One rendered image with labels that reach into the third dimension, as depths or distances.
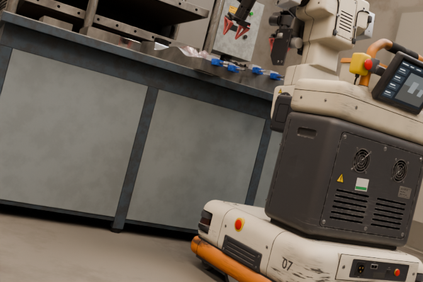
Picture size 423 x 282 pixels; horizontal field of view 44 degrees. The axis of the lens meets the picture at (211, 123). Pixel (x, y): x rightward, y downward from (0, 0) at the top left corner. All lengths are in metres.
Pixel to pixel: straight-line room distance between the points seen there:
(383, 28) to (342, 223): 3.92
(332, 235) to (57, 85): 1.25
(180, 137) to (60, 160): 0.55
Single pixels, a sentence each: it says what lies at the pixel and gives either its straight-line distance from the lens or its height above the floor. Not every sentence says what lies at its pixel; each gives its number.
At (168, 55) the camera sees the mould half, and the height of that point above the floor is 0.85.
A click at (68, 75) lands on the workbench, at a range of 2.28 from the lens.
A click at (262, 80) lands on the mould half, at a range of 2.63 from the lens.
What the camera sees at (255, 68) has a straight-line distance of 2.59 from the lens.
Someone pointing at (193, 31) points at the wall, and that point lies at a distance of 5.90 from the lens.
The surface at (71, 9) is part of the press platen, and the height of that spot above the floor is 1.02.
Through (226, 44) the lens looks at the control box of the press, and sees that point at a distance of 3.52.
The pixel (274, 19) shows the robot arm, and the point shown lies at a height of 1.18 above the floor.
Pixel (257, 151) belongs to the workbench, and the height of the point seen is 0.50.
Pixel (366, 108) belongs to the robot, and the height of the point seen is 0.75.
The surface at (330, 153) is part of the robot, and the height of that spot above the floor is 0.57.
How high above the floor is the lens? 0.54
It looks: 1 degrees up
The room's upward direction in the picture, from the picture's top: 14 degrees clockwise
